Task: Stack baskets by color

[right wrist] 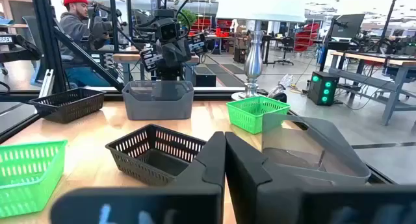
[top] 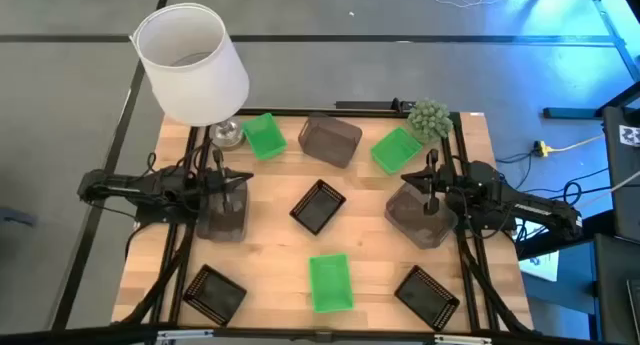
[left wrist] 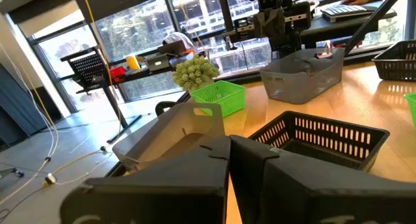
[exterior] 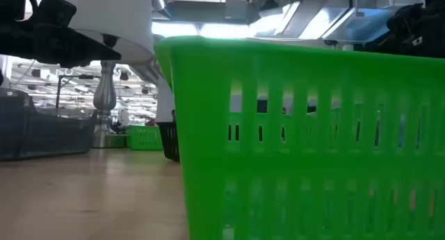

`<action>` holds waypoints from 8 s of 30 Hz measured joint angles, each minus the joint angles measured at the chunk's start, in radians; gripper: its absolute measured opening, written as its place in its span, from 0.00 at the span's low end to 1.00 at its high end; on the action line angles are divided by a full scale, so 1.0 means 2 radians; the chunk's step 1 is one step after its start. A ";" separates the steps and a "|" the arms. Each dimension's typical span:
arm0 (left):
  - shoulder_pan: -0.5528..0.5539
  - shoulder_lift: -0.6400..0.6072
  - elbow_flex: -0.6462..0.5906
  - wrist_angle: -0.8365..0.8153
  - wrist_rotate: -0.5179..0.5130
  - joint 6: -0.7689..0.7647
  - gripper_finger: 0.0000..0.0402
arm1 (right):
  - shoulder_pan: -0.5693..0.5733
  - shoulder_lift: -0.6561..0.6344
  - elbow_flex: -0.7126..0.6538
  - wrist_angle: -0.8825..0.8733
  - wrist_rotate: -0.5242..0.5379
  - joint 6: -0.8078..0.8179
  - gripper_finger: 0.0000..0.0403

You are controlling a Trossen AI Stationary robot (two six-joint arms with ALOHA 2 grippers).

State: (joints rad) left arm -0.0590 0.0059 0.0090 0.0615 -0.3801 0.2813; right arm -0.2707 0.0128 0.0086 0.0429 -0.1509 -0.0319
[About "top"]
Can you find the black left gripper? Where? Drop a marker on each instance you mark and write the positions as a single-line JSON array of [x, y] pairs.
[[215, 180]]

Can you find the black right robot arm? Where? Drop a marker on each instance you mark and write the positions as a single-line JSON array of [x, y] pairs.
[[530, 210]]

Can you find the black perforated plastic basket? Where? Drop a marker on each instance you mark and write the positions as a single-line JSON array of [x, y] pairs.
[[214, 295], [426, 297], [317, 207]]

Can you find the grey translucent plastic bin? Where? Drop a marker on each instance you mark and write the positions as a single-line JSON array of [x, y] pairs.
[[222, 227], [330, 140], [415, 227]]

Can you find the black cabinet with marker tag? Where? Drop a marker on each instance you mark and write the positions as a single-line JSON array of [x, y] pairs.
[[622, 185]]

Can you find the white paper sheet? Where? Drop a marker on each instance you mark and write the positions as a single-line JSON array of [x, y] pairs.
[[542, 267]]

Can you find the black bar mount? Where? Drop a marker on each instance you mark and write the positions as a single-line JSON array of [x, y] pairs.
[[370, 105]]

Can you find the black aluminium table frame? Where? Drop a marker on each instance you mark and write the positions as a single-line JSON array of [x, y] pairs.
[[300, 112]]

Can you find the white shade chrome table lamp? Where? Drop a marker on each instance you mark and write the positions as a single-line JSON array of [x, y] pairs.
[[192, 90]]

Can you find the plain black cabinet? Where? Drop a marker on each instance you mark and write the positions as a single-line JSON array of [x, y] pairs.
[[615, 295]]

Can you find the black floor beam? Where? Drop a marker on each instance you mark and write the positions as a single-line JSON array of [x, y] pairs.
[[560, 237]]

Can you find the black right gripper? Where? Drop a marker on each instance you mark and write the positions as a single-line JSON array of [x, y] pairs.
[[441, 180]]

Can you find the black crossbeam with silver brackets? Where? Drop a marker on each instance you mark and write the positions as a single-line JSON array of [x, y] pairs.
[[100, 335]]

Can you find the green fuzzy plant ball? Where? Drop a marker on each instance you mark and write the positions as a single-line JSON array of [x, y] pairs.
[[429, 120]]

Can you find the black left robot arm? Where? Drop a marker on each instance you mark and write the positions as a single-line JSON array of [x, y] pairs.
[[125, 185]]

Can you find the green plastic basket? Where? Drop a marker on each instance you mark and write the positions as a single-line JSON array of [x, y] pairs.
[[396, 150], [264, 137], [331, 283]]

